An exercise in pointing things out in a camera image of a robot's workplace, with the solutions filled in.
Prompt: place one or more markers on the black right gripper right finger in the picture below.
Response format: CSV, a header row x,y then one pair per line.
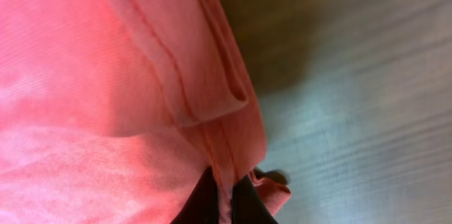
x,y
247,208

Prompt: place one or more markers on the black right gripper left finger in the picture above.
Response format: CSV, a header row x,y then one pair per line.
x,y
202,205

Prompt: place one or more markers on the red printed t-shirt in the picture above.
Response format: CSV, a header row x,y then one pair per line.
x,y
111,110

